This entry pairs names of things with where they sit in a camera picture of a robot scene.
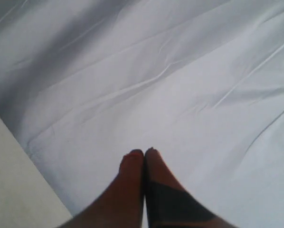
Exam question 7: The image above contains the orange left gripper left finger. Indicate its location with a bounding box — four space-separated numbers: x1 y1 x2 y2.
61 150 144 228

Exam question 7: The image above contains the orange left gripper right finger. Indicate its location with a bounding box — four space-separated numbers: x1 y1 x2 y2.
144 148 230 228

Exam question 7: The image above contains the white backdrop cloth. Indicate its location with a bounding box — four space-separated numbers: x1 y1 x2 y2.
0 0 284 228

